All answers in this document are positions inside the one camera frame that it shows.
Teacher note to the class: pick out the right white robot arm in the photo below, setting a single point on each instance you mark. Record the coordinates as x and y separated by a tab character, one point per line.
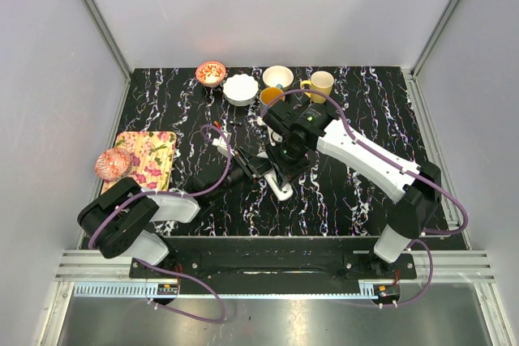
320	128

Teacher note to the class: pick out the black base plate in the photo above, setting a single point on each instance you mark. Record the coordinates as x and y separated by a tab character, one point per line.
274	266

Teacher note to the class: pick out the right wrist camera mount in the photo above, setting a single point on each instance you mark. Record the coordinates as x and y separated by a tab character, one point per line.
273	137

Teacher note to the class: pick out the red patterned bowl on tray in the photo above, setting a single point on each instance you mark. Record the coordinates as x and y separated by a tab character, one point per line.
113	164

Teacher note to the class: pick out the white scalloped bowl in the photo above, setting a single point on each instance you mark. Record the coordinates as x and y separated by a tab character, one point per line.
240	90

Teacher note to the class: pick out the yellow mug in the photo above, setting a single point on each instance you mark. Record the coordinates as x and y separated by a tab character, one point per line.
320	81

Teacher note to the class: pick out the white remote control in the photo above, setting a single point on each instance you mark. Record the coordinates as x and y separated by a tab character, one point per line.
280	186

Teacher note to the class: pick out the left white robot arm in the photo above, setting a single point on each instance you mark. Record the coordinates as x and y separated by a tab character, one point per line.
117	218

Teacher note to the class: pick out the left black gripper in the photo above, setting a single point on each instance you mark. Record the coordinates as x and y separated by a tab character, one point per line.
254	166

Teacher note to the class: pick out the floral rectangular tray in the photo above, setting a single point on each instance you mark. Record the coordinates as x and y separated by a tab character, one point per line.
152	156

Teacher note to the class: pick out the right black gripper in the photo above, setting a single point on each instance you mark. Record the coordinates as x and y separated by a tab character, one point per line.
285	172

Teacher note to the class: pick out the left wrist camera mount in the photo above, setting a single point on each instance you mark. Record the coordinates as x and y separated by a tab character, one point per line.
221	145

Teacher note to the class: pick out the cream round bowl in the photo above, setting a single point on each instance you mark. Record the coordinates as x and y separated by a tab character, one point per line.
280	77

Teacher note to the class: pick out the orange floral small bowl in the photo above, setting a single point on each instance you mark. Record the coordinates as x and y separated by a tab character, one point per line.
210	73

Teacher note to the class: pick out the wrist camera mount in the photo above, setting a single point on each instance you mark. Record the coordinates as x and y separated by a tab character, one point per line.
273	137
221	145

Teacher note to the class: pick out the blue mug orange inside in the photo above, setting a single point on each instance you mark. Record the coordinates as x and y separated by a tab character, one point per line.
269	95

